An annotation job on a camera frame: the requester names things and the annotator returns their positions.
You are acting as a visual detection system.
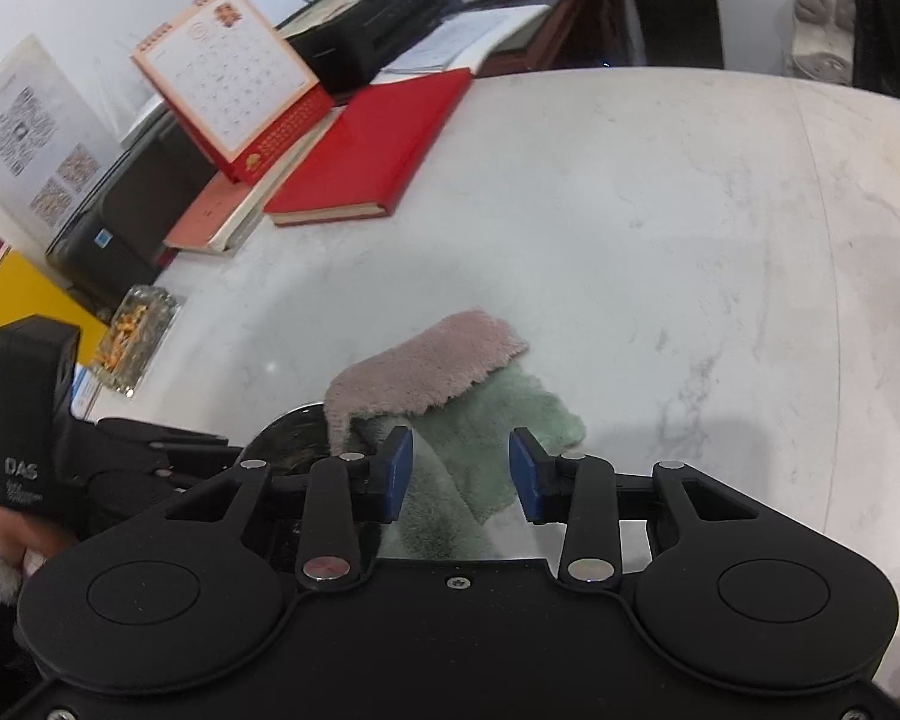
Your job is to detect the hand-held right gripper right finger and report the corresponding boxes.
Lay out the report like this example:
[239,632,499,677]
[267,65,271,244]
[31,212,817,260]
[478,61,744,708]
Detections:
[508,426,758,588]

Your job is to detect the large black printer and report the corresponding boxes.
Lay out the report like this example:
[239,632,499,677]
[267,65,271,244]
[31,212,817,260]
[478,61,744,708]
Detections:
[45,109,224,314]

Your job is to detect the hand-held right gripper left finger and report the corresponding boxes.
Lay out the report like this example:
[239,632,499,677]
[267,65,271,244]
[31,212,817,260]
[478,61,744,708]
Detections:
[166,426,416,592]

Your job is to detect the white card box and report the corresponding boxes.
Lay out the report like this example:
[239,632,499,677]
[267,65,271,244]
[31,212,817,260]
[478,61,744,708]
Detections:
[67,364,107,421]

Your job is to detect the black cabinet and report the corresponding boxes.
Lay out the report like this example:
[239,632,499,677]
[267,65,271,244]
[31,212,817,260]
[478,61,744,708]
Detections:
[622,0,725,71]

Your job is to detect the grey plush slipper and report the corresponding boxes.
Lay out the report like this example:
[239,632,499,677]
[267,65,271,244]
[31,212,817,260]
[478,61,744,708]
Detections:
[831,0,859,81]
[784,0,835,80]

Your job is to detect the person's left hand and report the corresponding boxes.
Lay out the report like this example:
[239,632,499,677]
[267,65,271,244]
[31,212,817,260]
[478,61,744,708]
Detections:
[0,502,77,565]

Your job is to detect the red desk calendar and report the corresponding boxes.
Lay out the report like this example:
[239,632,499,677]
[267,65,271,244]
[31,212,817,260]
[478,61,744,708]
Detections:
[131,0,336,185]

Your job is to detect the stainless steel bowl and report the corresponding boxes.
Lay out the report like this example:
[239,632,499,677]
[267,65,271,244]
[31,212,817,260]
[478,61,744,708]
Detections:
[247,403,340,478]

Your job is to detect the clear tray of snacks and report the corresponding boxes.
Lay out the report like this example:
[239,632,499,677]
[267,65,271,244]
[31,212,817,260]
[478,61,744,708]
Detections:
[90,285,182,398]

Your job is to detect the clear acrylic code sign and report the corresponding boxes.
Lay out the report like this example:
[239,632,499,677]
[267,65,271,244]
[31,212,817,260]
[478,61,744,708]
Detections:
[0,34,122,231]

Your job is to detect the open paper document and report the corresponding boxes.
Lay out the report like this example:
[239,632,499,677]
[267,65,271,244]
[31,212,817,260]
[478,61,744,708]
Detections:
[379,4,554,77]

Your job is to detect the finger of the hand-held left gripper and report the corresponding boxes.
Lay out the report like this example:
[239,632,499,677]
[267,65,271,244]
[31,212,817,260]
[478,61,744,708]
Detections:
[148,445,246,479]
[96,420,231,449]

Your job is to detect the red hardcover notebook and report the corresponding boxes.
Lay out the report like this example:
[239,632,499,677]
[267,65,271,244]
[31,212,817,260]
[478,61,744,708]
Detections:
[262,67,473,228]

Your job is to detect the white paper sheets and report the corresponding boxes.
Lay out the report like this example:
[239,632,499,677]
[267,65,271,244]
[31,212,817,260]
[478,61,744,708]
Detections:
[238,0,323,32]

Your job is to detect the pink softcover notebook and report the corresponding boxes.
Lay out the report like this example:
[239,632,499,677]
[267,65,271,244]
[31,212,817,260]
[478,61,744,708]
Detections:
[163,109,344,254]

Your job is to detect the dark wooden desk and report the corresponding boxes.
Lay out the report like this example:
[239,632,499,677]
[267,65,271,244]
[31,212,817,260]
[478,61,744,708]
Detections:
[420,0,632,81]

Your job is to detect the yellow folder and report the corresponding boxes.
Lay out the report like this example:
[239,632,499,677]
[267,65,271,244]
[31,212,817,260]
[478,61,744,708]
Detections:
[0,249,111,385]

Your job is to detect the pink and green fluffy cloth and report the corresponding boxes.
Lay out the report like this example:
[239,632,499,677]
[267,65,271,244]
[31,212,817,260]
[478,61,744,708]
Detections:
[324,307,588,562]

